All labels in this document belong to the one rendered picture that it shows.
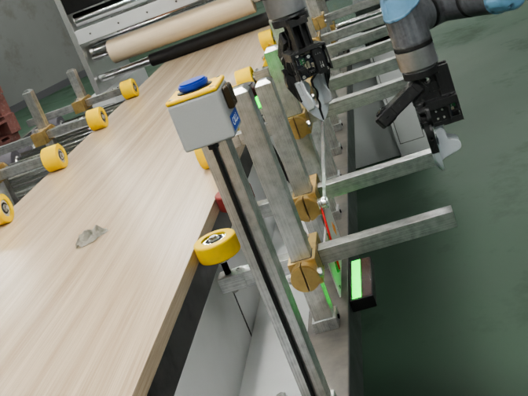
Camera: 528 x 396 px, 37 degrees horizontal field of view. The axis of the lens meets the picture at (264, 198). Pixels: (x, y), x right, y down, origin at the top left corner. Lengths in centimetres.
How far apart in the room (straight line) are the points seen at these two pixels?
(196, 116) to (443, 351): 171
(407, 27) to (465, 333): 135
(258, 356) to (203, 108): 72
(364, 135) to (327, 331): 298
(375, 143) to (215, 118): 339
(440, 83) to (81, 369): 85
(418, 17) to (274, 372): 71
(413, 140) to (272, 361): 280
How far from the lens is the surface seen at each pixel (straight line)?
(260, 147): 130
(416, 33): 154
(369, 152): 438
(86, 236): 176
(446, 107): 158
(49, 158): 260
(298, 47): 149
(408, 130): 422
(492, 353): 252
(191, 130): 102
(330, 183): 163
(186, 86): 102
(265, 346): 163
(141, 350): 116
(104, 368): 117
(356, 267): 161
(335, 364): 133
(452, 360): 254
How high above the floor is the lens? 138
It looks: 18 degrees down
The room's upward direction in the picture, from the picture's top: 21 degrees counter-clockwise
